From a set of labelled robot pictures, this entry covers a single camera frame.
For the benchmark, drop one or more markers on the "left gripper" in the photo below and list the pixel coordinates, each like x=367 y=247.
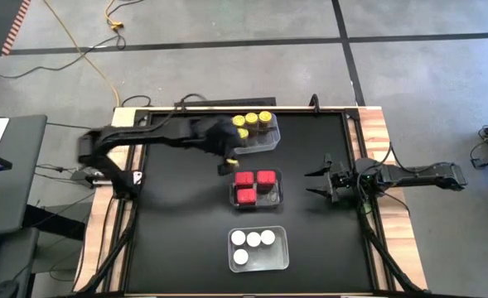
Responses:
x=216 y=138

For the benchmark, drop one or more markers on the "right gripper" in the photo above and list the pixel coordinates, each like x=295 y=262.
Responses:
x=351 y=178

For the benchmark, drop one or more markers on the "yellow-lid brown spice jar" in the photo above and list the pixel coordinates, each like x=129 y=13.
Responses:
x=238 y=121
x=243 y=134
x=251 y=118
x=265 y=117

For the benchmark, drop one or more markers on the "red-lid patterned spice tin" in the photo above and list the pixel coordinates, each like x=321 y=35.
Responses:
x=266 y=177
x=247 y=195
x=244 y=179

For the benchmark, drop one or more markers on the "white-lid seasoning jar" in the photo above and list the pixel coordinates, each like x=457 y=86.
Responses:
x=240 y=256
x=238 y=237
x=268 y=237
x=253 y=239

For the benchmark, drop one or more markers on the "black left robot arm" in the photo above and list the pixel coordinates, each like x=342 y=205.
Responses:
x=144 y=134

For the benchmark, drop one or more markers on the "frosted clear plastic bin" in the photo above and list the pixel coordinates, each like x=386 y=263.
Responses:
x=264 y=140

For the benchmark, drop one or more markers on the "long black bar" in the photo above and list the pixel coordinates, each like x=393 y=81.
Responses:
x=235 y=102

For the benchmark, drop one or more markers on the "glossy clear plastic bin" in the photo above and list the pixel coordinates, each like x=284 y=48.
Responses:
x=274 y=198

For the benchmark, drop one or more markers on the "white plastic bin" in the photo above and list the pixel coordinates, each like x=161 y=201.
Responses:
x=268 y=260

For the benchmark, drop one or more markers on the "grey desk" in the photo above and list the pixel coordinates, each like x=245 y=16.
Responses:
x=15 y=198

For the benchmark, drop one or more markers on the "grey keyboard shelf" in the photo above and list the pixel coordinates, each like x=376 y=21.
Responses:
x=20 y=256

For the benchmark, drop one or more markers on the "black computer mouse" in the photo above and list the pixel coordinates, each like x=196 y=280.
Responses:
x=5 y=289

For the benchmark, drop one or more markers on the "black table frame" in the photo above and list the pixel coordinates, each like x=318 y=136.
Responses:
x=310 y=110

